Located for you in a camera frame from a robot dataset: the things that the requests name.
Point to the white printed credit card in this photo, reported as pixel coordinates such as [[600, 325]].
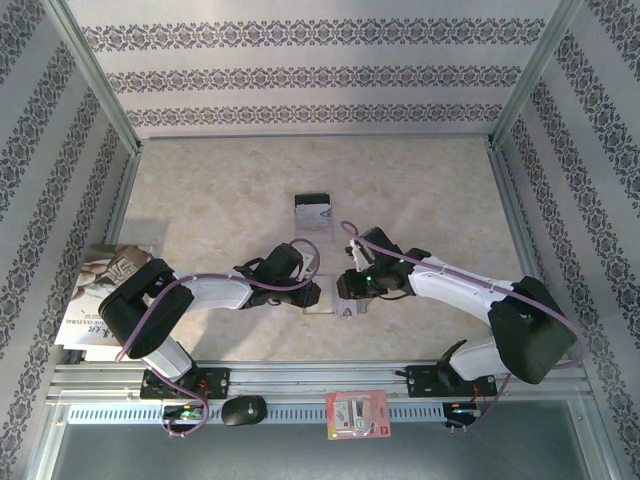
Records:
[[346, 309]]

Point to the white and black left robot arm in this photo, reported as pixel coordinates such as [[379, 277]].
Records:
[[220, 292]]

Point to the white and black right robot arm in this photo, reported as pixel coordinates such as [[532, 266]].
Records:
[[455, 287]]

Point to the clear acrylic card stand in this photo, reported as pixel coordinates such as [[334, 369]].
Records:
[[315, 232]]

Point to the silver patterned credit card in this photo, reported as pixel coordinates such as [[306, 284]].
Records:
[[312, 211]]

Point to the red USB drive package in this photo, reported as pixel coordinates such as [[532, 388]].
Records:
[[357, 415]]

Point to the black computer mouse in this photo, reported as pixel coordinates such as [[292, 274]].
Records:
[[243, 411]]

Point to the grey sheet metal panel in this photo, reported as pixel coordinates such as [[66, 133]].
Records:
[[300, 455]]

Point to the printed magazine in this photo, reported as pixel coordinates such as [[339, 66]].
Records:
[[90, 290]]

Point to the aluminium mounting rail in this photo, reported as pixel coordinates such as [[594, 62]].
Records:
[[320, 380]]

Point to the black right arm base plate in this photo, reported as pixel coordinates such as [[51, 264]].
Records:
[[422, 382]]

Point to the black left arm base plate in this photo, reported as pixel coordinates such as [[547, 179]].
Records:
[[220, 382]]

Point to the aluminium back rail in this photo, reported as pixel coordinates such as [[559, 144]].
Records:
[[320, 136]]

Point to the aluminium side rail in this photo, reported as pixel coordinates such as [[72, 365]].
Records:
[[511, 200], [121, 200]]

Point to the aluminium frame post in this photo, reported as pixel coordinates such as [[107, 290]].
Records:
[[100, 85], [531, 85]]

